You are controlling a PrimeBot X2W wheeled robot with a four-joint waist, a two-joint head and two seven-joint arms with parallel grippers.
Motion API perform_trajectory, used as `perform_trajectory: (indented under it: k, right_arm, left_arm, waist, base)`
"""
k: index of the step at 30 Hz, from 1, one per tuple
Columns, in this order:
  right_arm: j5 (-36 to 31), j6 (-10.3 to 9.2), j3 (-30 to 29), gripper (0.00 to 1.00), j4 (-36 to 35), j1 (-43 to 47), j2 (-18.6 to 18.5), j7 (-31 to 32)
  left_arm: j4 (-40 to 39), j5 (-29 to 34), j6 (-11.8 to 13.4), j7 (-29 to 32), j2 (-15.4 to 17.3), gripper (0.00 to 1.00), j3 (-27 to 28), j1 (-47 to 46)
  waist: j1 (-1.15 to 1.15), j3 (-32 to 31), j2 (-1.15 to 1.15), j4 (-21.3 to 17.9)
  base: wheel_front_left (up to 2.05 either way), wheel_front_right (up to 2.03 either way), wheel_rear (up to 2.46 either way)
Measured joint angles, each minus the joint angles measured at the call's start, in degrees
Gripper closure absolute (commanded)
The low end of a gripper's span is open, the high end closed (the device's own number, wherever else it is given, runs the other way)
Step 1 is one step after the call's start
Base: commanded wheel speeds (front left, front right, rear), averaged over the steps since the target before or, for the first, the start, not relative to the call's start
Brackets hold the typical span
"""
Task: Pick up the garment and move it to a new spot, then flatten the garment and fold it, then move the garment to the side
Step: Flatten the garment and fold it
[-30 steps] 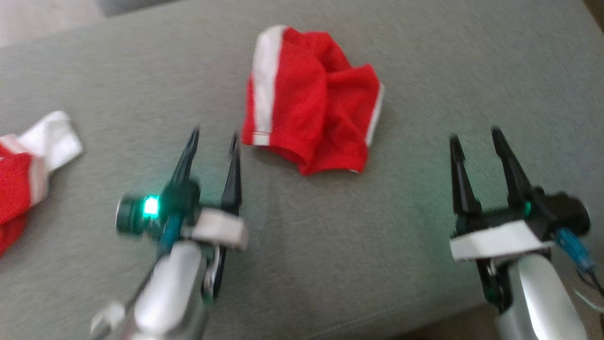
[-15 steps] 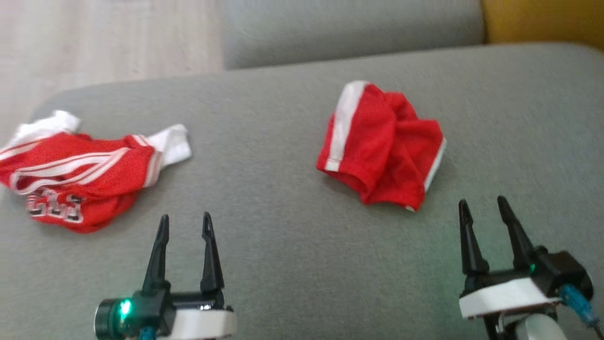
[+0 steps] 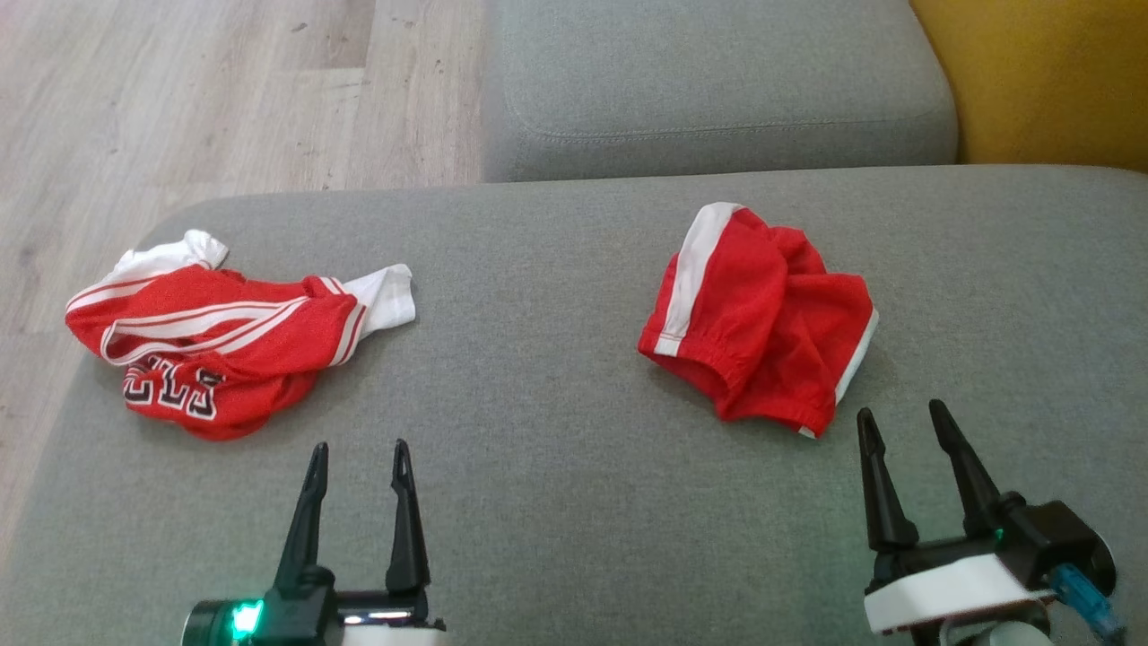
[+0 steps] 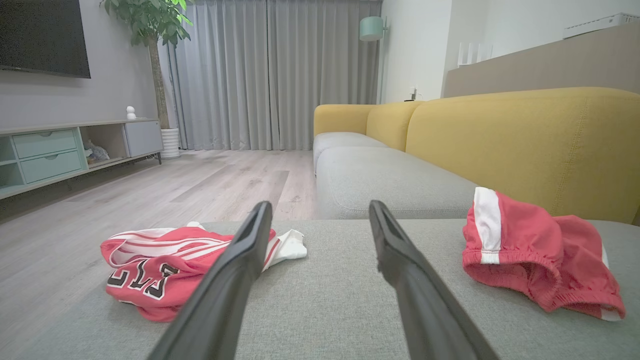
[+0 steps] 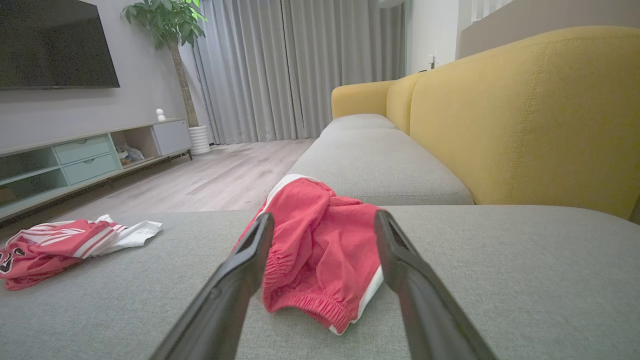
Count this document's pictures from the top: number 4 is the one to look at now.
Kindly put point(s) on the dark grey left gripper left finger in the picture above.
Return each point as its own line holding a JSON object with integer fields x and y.
{"x": 225, "y": 290}

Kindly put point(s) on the small white plug device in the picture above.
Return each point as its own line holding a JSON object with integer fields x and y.
{"x": 413, "y": 94}

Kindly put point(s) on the beige partition wall panel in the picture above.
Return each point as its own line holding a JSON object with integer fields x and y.
{"x": 550, "y": 65}

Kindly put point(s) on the small white round figurine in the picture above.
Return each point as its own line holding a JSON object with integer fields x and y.
{"x": 130, "y": 113}

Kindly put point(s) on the mint and grey TV cabinet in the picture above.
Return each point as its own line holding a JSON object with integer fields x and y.
{"x": 50, "y": 150}

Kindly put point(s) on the black flat television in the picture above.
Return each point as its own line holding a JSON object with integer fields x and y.
{"x": 40, "y": 35}

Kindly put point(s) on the yellow and grey sofa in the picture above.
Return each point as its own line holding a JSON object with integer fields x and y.
{"x": 500, "y": 145}

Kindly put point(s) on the grey pleated curtain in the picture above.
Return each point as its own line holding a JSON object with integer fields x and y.
{"x": 260, "y": 75}

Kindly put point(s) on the red white sports shorts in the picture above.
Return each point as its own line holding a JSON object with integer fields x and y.
{"x": 530, "y": 240}

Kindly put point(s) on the mint green floor lamp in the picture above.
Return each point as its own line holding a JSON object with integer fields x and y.
{"x": 371, "y": 28}

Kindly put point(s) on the white router with antennas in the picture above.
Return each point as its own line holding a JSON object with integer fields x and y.
{"x": 474, "y": 54}

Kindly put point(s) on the grey plush toy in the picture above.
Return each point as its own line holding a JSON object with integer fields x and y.
{"x": 96, "y": 152}

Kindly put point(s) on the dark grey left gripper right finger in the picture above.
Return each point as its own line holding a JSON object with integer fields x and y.
{"x": 425, "y": 300}

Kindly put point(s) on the white ribbed plant pot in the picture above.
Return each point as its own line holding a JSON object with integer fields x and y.
{"x": 170, "y": 144}

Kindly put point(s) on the green leafy indoor tree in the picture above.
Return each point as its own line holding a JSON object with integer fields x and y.
{"x": 150, "y": 20}

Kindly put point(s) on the white flat box device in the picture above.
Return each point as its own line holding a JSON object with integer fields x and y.
{"x": 600, "y": 25}

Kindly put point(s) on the red white basketball jersey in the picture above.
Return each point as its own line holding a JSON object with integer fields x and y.
{"x": 160, "y": 250}

